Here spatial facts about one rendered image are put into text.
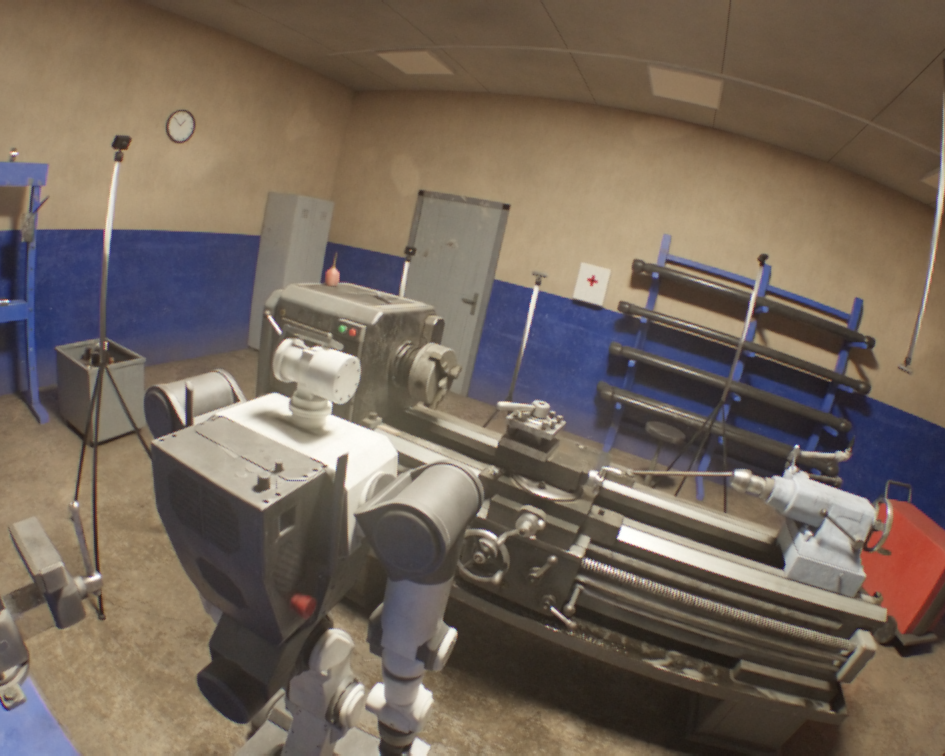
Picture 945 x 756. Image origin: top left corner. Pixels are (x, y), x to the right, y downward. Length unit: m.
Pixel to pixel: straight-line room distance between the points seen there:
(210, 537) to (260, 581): 0.08
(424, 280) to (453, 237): 0.59
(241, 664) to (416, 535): 0.42
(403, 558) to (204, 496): 0.24
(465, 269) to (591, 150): 1.84
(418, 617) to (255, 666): 0.29
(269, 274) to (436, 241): 1.90
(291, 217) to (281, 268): 0.56
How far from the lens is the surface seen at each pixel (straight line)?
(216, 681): 0.81
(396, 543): 0.55
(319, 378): 0.63
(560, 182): 5.01
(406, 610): 0.67
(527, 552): 1.64
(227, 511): 0.55
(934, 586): 3.66
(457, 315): 5.23
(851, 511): 1.97
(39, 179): 3.89
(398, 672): 0.81
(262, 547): 0.53
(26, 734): 0.99
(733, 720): 2.26
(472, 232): 5.19
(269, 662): 0.80
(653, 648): 1.99
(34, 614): 1.01
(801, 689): 2.18
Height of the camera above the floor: 1.65
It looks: 16 degrees down
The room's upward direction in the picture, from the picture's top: 13 degrees clockwise
